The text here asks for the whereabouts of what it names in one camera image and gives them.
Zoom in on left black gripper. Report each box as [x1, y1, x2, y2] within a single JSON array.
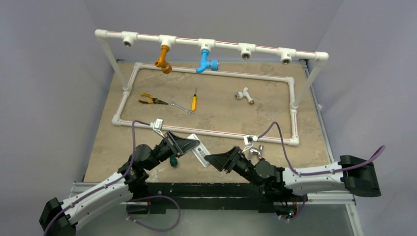
[[146, 130, 199, 171]]

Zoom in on white remote control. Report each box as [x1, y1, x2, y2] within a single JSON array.
[[187, 134, 211, 168]]

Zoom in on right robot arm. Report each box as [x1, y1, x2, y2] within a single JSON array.
[[204, 147, 382, 200]]

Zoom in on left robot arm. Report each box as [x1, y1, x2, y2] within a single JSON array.
[[39, 131, 201, 236]]

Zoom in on green stubby screwdriver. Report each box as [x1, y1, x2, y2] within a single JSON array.
[[169, 155, 178, 168]]

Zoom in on chrome metal faucet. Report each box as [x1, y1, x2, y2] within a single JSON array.
[[249, 145, 264, 160]]

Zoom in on silver wrench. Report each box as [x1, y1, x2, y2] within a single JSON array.
[[170, 101, 193, 115]]

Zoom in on yellow screwdriver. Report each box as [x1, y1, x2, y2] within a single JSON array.
[[191, 88, 197, 112]]

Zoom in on white plastic faucet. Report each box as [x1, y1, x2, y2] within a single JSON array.
[[235, 87, 254, 105]]

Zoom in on orange plastic faucet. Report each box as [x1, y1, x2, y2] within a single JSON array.
[[154, 45, 172, 74]]

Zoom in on blue plastic faucet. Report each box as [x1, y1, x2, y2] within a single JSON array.
[[196, 49, 220, 74]]

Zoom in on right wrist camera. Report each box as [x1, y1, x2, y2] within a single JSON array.
[[242, 134, 258, 153]]

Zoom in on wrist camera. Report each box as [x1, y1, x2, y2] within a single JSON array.
[[242, 134, 258, 153], [150, 118, 164, 139]]

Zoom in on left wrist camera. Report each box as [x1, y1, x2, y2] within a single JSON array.
[[150, 118, 164, 139]]

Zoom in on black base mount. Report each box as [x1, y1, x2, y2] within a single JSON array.
[[126, 182, 308, 215]]

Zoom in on yellow handled pliers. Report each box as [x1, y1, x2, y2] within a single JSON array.
[[138, 93, 169, 105]]

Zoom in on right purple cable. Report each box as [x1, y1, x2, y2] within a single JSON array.
[[257, 121, 387, 177]]

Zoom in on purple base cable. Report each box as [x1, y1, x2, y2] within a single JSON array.
[[126, 195, 182, 233]]

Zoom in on white PVC pipe frame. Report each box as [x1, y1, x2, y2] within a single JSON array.
[[94, 29, 329, 147]]

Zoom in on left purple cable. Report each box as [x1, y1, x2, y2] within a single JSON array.
[[42, 120, 154, 236]]

